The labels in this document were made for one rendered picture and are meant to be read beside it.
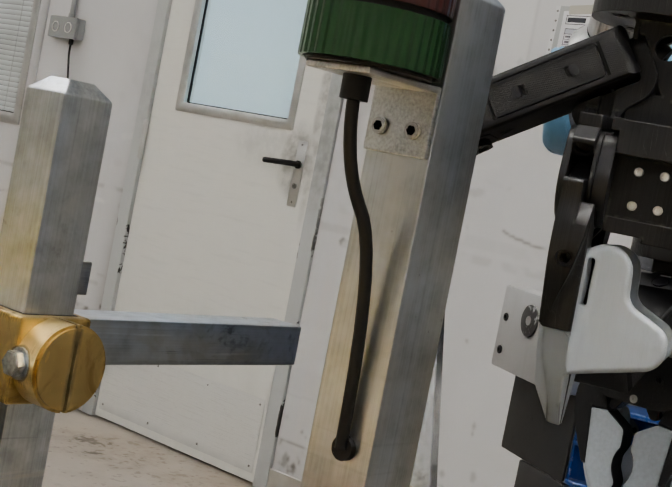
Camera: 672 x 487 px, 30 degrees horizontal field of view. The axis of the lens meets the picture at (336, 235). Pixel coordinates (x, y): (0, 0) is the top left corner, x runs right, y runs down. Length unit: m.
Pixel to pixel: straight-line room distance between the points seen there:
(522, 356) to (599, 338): 0.73
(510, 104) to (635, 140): 0.06
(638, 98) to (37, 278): 0.34
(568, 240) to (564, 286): 0.02
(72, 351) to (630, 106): 0.32
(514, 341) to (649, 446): 0.48
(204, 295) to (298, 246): 0.46
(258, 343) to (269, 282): 3.27
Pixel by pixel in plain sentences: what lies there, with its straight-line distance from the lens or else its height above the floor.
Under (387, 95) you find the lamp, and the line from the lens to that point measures 0.54.
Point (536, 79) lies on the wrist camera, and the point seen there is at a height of 1.14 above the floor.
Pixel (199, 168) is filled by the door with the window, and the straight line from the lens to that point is 4.46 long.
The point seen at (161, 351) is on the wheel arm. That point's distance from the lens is 0.85.
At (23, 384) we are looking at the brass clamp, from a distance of 0.70.
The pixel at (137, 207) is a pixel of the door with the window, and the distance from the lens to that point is 4.68.
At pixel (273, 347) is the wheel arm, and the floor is 0.94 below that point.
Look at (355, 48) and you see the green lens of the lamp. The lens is 0.49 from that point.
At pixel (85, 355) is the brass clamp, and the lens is 0.71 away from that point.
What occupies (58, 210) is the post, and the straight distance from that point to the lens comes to 0.71.
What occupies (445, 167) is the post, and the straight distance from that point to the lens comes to 0.54.
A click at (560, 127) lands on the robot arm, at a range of 1.35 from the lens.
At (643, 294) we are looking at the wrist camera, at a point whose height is 1.04.
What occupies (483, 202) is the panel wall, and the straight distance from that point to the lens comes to 3.68.
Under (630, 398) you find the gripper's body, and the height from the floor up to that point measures 0.97.
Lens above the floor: 1.08
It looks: 3 degrees down
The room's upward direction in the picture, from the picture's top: 11 degrees clockwise
